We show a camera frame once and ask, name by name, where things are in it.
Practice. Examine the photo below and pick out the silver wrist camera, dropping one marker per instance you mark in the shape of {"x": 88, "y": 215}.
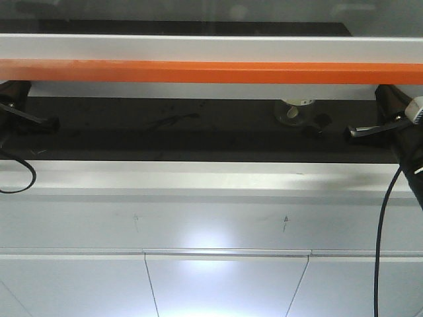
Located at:
{"x": 414, "y": 110}

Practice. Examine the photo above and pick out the orange and white sash handle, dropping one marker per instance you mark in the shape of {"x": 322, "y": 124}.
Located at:
{"x": 216, "y": 67}

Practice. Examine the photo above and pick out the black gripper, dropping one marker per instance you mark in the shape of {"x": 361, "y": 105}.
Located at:
{"x": 405, "y": 138}

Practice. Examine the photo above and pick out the glass jar with beige lid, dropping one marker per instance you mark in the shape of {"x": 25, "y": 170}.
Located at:
{"x": 294, "y": 112}

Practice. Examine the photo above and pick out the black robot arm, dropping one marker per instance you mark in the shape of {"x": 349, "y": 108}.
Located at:
{"x": 381, "y": 140}

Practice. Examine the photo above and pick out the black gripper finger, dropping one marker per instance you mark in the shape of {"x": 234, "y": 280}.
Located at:
{"x": 14, "y": 92}
{"x": 40, "y": 124}

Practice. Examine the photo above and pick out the white fume hood base cabinet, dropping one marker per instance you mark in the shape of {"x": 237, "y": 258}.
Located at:
{"x": 190, "y": 238}

